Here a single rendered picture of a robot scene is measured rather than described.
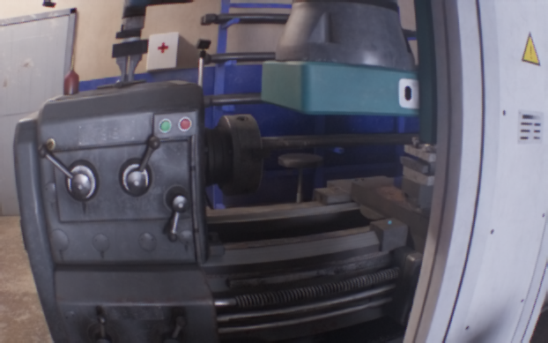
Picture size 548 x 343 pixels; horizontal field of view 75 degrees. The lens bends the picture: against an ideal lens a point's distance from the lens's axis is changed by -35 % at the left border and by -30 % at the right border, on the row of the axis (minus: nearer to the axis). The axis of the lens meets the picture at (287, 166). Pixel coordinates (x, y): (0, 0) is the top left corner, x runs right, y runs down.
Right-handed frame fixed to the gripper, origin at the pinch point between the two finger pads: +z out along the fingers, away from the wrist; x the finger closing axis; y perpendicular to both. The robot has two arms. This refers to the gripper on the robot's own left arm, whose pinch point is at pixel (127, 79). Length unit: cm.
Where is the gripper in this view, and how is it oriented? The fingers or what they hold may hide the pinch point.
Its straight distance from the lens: 150.1
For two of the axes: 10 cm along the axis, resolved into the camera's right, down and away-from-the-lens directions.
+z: -0.2, 9.8, 2.1
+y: 1.0, -2.1, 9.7
